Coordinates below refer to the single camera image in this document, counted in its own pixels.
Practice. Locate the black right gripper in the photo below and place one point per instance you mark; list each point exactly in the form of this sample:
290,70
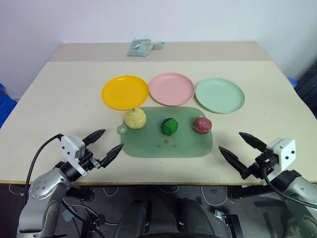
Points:
260,164

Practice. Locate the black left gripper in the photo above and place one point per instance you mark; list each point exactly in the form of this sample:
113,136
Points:
88,160

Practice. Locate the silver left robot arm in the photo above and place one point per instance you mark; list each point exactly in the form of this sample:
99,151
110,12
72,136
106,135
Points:
40,196

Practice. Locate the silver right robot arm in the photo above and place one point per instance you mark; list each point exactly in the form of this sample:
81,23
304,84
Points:
294,188

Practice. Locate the yellow toy fruit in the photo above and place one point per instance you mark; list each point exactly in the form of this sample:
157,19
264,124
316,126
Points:
135,118

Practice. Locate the red toy fruit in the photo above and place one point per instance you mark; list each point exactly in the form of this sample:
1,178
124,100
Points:
202,125

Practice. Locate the yellow plate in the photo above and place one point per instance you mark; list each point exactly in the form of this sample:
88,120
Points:
125,92

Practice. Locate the green plate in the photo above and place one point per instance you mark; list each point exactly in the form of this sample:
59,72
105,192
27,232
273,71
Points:
220,95

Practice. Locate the green toy vegetable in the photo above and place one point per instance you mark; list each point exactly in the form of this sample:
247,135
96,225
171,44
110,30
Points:
169,126

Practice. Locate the pink plate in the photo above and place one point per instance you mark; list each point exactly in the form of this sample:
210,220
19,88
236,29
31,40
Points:
171,89

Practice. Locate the green translucent cutting mat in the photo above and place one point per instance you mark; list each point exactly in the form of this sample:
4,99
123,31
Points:
173,146

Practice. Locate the dark rounded left shape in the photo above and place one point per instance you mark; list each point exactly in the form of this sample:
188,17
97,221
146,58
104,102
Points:
133,218

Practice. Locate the dark rounded shape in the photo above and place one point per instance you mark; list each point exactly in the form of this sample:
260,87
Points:
194,217
133,218

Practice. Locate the dark rounded right shape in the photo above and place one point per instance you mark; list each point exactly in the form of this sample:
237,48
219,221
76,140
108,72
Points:
194,217

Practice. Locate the pale green folded cloth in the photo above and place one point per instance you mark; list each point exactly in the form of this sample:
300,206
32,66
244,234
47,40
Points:
140,47

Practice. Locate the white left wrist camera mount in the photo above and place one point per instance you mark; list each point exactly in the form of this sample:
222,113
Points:
69,148

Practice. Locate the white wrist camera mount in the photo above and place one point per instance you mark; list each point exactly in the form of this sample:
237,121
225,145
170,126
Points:
69,148
284,150

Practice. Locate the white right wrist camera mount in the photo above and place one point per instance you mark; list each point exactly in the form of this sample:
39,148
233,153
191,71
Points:
284,150

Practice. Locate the black table frame caster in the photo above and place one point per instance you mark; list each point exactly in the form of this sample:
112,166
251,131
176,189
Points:
227,218

